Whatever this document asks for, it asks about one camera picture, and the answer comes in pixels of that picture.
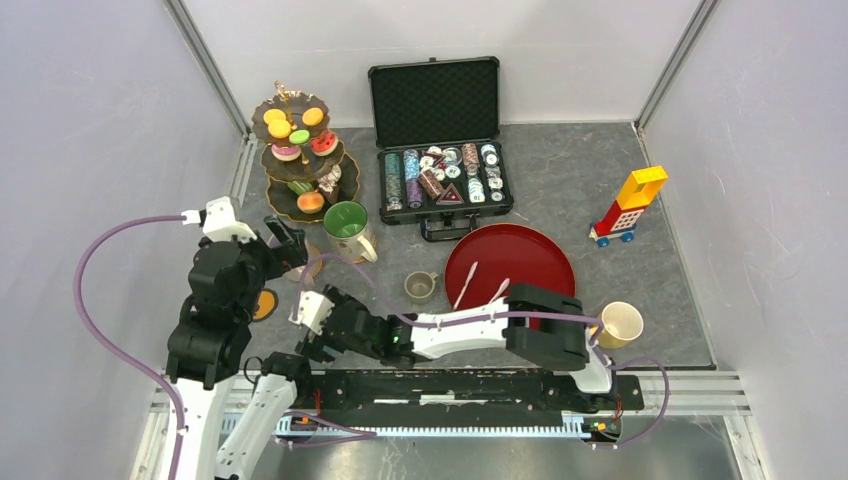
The yellow cup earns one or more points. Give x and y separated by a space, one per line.
622 324

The pink frosted donut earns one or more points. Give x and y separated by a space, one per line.
286 154

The orange peach bun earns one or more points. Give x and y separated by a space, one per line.
310 202

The white striped donut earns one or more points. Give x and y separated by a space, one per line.
329 181

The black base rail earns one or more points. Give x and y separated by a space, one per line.
463 403

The small grey-green cup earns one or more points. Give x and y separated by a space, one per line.
420 286

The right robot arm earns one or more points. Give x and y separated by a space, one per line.
543 327

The red frosted donut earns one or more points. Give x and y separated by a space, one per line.
324 144

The three-tier dessert stand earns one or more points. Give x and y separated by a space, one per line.
308 167

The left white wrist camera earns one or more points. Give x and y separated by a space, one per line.
219 222

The orange black coaster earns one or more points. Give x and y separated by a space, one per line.
266 305

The red round tray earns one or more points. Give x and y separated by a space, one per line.
503 250

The green macaron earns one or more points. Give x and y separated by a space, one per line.
299 137

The chocolate cake slice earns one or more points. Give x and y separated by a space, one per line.
330 192

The toy block tower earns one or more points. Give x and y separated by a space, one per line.
636 195

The yellow round cookie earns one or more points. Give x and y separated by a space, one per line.
313 116

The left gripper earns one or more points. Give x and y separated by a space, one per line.
291 253

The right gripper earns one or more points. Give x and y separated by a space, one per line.
313 345

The white rectangular pastry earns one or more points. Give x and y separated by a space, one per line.
300 187

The black poker chip case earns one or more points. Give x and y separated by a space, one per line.
440 163

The orange round biscuit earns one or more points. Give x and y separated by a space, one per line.
279 128

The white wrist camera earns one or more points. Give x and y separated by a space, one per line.
312 311
219 222

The orange waffle biscuit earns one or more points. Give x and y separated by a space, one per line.
273 114

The beige purple mug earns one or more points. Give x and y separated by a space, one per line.
294 274

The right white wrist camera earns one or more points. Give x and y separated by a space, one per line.
312 311

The woven coaster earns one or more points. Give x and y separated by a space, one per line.
317 264

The green bowl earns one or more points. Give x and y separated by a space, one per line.
346 224

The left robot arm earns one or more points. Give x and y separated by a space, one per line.
229 271

